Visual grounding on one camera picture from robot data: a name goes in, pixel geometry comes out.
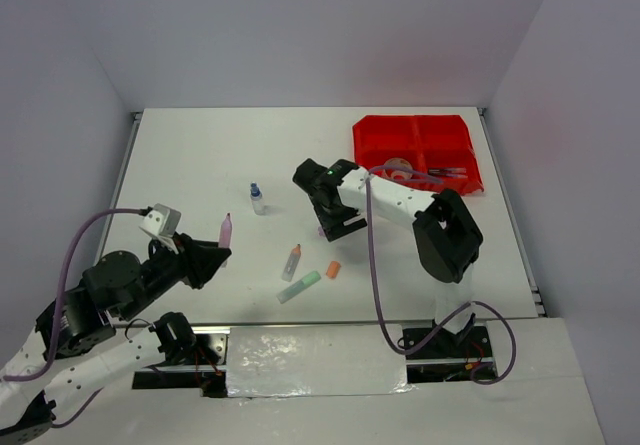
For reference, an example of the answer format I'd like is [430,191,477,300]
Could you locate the orange highlighter cap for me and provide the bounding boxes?
[326,261,341,279]

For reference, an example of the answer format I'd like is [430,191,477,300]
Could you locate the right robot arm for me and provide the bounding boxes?
[292,158,484,356]

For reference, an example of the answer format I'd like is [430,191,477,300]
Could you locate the large silver tape roll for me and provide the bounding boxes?
[382,157,413,182]

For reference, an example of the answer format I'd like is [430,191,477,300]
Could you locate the silver foil covered plate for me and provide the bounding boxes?
[226,325,410,398]

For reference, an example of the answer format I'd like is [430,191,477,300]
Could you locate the blue pen with label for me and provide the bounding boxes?
[428,167,467,175]

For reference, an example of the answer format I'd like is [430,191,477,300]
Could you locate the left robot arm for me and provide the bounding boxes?
[1,234,232,444]

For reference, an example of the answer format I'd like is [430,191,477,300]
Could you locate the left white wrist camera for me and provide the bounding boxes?
[139,203,182,253]

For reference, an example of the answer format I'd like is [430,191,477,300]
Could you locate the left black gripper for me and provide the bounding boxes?
[121,230,234,320]

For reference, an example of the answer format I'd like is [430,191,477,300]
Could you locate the red compartment bin tray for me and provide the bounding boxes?
[352,115,484,195]

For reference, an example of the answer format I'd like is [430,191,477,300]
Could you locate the dark blue pen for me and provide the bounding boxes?
[429,173,468,180]

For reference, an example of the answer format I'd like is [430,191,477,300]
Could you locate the pink highlighter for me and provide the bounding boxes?
[218,213,233,249]

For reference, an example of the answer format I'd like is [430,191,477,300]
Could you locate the clear blue-cap spray bottle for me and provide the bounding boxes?
[250,182,266,216]

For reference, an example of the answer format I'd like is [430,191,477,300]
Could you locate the orange-tip grey highlighter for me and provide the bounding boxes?
[281,244,301,282]

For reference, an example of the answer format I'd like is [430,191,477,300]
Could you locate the green highlighter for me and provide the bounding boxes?
[277,271,321,304]

